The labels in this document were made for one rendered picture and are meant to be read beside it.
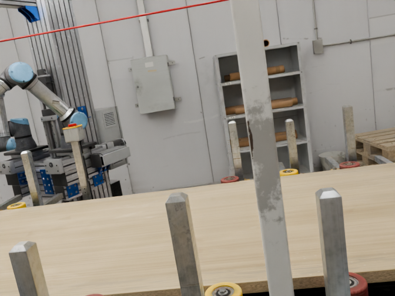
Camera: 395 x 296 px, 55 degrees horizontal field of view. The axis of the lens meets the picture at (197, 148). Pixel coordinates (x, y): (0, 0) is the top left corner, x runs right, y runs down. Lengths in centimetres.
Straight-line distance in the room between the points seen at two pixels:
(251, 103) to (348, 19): 417
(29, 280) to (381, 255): 74
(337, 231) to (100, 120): 246
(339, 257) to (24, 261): 55
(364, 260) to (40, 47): 250
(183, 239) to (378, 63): 443
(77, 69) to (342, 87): 306
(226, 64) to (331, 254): 392
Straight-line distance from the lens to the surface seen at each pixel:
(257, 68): 71
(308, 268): 93
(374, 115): 497
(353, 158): 180
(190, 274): 69
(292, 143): 173
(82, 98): 291
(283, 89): 458
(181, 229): 66
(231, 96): 450
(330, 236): 67
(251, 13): 72
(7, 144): 264
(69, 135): 186
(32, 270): 79
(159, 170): 465
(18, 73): 236
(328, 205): 65
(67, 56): 289
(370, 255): 98
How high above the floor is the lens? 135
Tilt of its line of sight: 10 degrees down
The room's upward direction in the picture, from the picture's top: 9 degrees counter-clockwise
